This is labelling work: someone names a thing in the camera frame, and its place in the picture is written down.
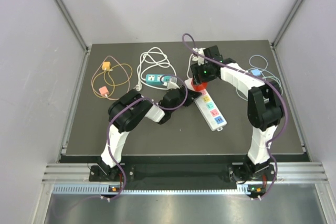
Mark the white slotted cable duct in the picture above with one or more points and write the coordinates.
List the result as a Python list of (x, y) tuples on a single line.
[(105, 189)]

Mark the yellow charger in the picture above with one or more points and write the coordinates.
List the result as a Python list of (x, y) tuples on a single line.
[(106, 66)]

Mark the white power strip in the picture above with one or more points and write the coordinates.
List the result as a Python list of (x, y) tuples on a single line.
[(208, 108)]

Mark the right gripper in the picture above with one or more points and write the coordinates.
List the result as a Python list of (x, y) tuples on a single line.
[(196, 70)]

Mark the teal power strip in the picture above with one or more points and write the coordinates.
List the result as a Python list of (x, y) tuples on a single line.
[(157, 80)]

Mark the light blue charger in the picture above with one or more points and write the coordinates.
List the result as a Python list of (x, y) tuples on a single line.
[(255, 72)]

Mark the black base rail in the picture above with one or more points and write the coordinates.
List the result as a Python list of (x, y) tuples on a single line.
[(178, 172)]

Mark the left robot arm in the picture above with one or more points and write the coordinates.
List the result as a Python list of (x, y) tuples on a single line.
[(126, 113)]

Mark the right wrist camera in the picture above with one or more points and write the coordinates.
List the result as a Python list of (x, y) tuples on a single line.
[(198, 56)]

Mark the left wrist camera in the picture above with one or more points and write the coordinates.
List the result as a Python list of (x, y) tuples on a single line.
[(170, 82)]

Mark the salmon pink charger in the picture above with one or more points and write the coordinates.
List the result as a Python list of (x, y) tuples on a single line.
[(104, 91)]

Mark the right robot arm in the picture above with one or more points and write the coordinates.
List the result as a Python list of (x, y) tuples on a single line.
[(265, 105)]

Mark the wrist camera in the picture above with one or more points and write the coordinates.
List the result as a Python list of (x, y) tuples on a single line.
[(170, 82), (198, 56)]

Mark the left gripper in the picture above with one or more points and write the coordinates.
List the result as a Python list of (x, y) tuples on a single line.
[(191, 96)]

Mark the red cube plug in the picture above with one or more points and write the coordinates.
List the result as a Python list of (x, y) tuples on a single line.
[(198, 87)]

